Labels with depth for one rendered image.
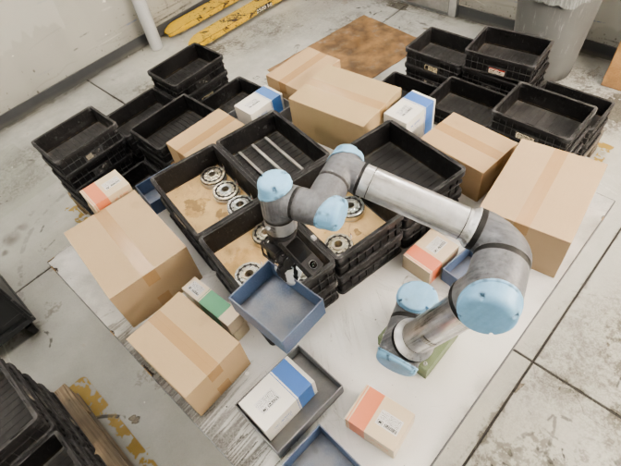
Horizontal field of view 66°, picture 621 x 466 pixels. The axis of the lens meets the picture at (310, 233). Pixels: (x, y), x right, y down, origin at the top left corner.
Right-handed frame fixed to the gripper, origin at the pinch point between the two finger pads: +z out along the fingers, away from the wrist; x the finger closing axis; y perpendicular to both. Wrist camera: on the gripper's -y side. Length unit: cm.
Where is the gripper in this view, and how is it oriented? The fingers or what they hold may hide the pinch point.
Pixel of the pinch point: (295, 282)
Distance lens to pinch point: 126.6
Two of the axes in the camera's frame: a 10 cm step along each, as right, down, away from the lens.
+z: 0.7, 6.6, 7.5
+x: -7.0, 5.7, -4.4
